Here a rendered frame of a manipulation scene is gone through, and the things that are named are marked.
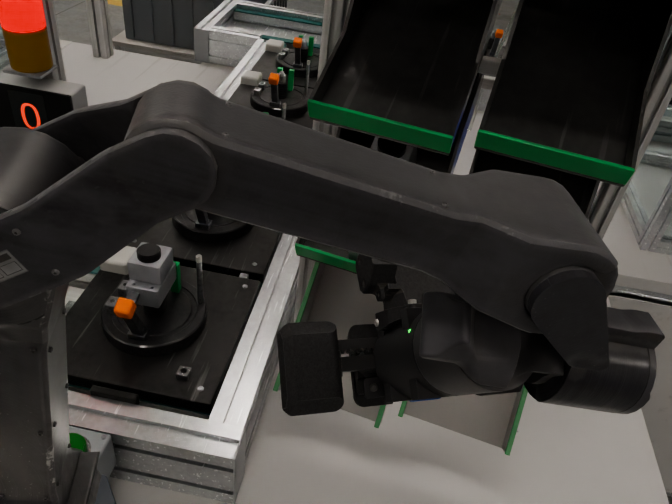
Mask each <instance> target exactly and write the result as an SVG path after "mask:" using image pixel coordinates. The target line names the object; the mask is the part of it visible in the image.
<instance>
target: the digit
mask: <svg viewBox="0 0 672 504"><path fill-rule="evenodd" d="M7 92H8V96H9V100H10V104H11V109H12V113H13V117H14V121H15V125H16V127H25V128H29V129H33V128H36V127H38V126H40V125H42V124H44V123H47V122H48V119H47V114H46V109H45V104H44V99H43V96H41V95H36V94H30V93H25V92H19V91H14V90H8V89H7Z"/></svg>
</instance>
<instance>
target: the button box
mask: <svg viewBox="0 0 672 504"><path fill-rule="evenodd" d="M69 433H77V434H80V435H82V436H83V437H84V438H85V440H86V444H87V452H100V456H99V460H98V464H97V469H98V471H99V472H100V474H101V475H105V476H107V478H109V477H110V475H111V473H112V471H113V469H114V467H115V465H116V457H115V452H114V447H113V442H112V437H111V435H109V434H105V433H101V432H96V431H91V430H87V429H82V428H77V427H73V426H69Z"/></svg>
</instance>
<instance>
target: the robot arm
mask: <svg viewBox="0 0 672 504"><path fill-rule="evenodd" d="M192 209H197V210H200V211H204V212H208V213H211V214H215V215H219V216H222V217H226V218H230V219H233V220H237V221H241V222H244V223H248V224H252V225H255V226H259V227H262V228H266V229H270V230H273V231H277V232H281V233H284V234H288V235H292V236H295V237H299V238H303V239H306V240H310V241H314V242H317V243H321V244H325V245H328V246H332V247H336V248H339V249H343V250H347V251H350V252H354V253H357V254H359V255H358V257H357V259H356V272H357V277H358V282H359V287H360V291H361V292H362V293H363V294H373V295H375V296H376V299H377V301H378V302H382V301H383V305H384V311H381V312H378V313H376V314H375V316H376V319H375V321H374V324H361V325H353V326H352V327H351V328H350V329H349V332H348V337H347V339H344V340H338V338H337V328H336V325H335V324H334V323H332V322H329V321H316V322H298V323H287V324H286V325H284V326H283V327H282V328H281V329H280V330H279V331H278V333H277V346H278V359H279V372H280V386H281V399H282V409H283V411H284V412H285V413H287V414H288V415H289V416H300V415H309V414H319V413H328V412H336V411H338V410H339V409H341V408H342V406H343V404H344V397H343V388H342V378H341V377H343V372H351V380H352V390H353V399H354V401H355V403H356V404H357V405H359V406H361V407H370V406H379V405H389V404H393V402H399V401H410V402H417V401H426V400H436V399H440V398H441V397H450V396H460V395H471V394H476V395H478V396H485V395H496V394H505V393H514V392H521V389H522V386H523V384H524V386H525V388H526V389H527V391H528V392H529V394H530V395H531V396H532V397H533V398H534V399H536V400H537V401H538V402H542V403H548V404H555V405H561V406H568V407H575V408H582V409H588V410H595V411H602V412H609V413H616V414H630V413H633V412H636V411H638V410H639V409H640V408H642V407H643V406H644V405H645V404H646V403H647V402H648V401H649V400H650V393H651V391H652V389H653V386H654V382H655V378H656V368H657V362H656V355H655V350H654V349H655V348H656V347H657V346H658V345H659V344H660V343H661V342H662V341H663V340H664V339H665V335H664V334H663V332H662V331H661V329H660V328H659V327H658V325H657V324H656V322H655V321H654V319H653V318H652V317H651V315H650V314H649V313H648V312H644V311H639V310H633V309H616V308H611V307H607V298H608V296H609V295H610V293H611V292H612V290H613V289H614V287H615V284H616V280H617V277H618V267H617V266H618V261H617V260H616V258H615V257H614V256H613V254H612V253H611V251H610V250H609V249H608V247H607V246H606V244H605V243H604V242H603V240H602V239H601V237H600V236H599V235H598V233H597V232H596V230H595V229H594V228H593V226H592V225H591V223H590V222H589V220H588V219H587V218H586V216H585V215H584V213H583V212H582V211H581V209H580V208H579V206H578V205H577V204H576V202H575V201H574V199H573V198H572V197H571V195H570V194H569V192H568V191H567V190H566V189H565V188H564V186H563V185H561V184H559V183H558V182H556V181H554V180H552V179H548V178H544V177H539V176H533V175H526V174H520V173H514V172H508V171H501V170H494V169H493V170H487V171H482V172H477V173H472V174H467V175H457V174H451V173H444V172H439V171H435V170H432V169H429V168H426V167H423V166H420V165H417V164H415V163H412V162H409V161H406V160H403V159H400V158H397V157H394V156H391V155H388V154H385V153H382V152H379V151H376V150H373V149H370V148H367V147H364V146H361V145H358V144H355V143H352V142H349V141H346V140H343V139H340V138H337V137H334V136H331V135H328V134H325V133H322V132H319V131H316V130H313V129H310V128H308V127H305V126H302V125H299V124H296V123H293V122H290V121H287V120H284V119H281V118H278V117H275V116H272V115H269V114H266V113H263V112H260V111H257V110H254V109H251V108H248V107H245V106H242V105H239V104H236V103H233V102H230V101H227V100H224V99H221V98H219V97H217V96H216V95H214V94H212V93H211V92H210V91H209V90H208V89H206V88H204V87H202V86H200V85H199V84H197V83H195V82H191V81H184V80H173V81H169V82H165V83H160V84H158V85H157V86H155V87H152V88H150V89H148V90H146V91H144V92H141V93H139V94H137V95H135V96H132V97H130V98H128V99H123V100H118V101H113V102H107V103H102V104H96V105H91V106H85V107H81V108H78V109H75V110H73V111H71V112H69V113H66V114H64V115H62V116H60V117H58V118H55V119H53V120H51V121H49V122H47V123H44V124H42V125H40V126H38V127H36V128H33V129H29V128H25V127H1V128H0V504H95V502H96V498H97V493H98V489H99V484H100V480H101V476H102V475H101V474H100V472H99V471H98V469H97V464H98V460H99V456H100V452H83V451H82V450H81V449H76V448H72V447H71V443H70V436H69V407H68V387H69V383H68V378H67V349H66V320H65V314H66V312H67V309H65V297H66V293H67V289H68V285H69V282H71V281H74V280H76V279H79V278H81V277H83V276H85V275H86V274H88V273H90V272H91V271H93V270H94V269H95V268H97V267H98V266H100V265H101V264H102V263H104V262H105V261H106V260H108V259H109V258H111V257H112V256H113V255H115V254H116V253H117V252H119V251H120V250H121V249H123V248H124V247H126V246H127V245H128V244H130V243H131V242H132V241H134V240H135V239H137V238H138V237H139V236H141V235H142V234H143V233H145V232H146V231H148V230H149V229H150V228H152V227H153V226H154V225H156V224H158V223H160V222H162V221H165V220H167V219H170V218H172V217H175V216H177V215H180V214H182V213H184V212H187V211H189V210H192ZM345 351H346V354H349V356H347V357H341V354H344V352H345Z"/></svg>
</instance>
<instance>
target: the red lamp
mask: <svg viewBox="0 0 672 504"><path fill-rule="evenodd" d="M0 23H1V27H2V28H3V29H5V30H7V31H10V32H16V33H30V32H36V31H40V30H42V29H44V28H45V27H46V20H45V15H44V9H43V4H42V0H0Z"/></svg>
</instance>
